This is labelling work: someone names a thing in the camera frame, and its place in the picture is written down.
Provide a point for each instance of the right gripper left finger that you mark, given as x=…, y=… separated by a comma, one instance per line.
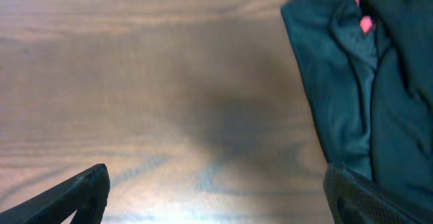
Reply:
x=85, y=196

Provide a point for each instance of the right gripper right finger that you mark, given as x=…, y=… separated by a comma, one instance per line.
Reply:
x=352, y=198

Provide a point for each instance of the black garment pile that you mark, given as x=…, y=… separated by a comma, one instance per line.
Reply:
x=370, y=93

